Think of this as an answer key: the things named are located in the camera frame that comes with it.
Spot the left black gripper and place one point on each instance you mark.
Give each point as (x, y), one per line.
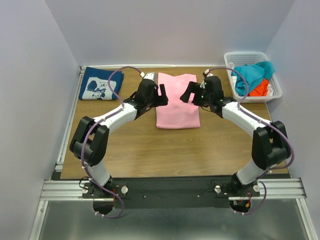
(155, 96)

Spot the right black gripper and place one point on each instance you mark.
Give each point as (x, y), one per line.
(196, 93)

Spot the pink t-shirt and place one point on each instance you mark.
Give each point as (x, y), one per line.
(177, 114)

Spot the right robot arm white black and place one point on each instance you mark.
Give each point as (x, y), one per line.
(270, 144)

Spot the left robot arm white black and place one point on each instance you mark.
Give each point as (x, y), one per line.
(89, 143)

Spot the white garment in basket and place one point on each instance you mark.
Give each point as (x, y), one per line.
(232, 78)

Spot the teal t-shirt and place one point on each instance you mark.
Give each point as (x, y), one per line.
(253, 74)

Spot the orange t-shirt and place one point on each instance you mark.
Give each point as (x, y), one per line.
(261, 90)

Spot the folded blue printed t-shirt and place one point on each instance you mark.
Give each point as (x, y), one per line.
(95, 86)

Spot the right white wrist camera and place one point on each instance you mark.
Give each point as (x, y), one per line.
(207, 73)

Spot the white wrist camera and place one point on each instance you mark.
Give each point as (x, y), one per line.
(207, 73)
(149, 76)

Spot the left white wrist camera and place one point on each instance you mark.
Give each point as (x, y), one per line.
(149, 76)

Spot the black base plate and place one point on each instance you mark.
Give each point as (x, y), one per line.
(218, 191)

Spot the aluminium frame rail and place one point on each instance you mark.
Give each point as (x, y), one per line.
(58, 190)

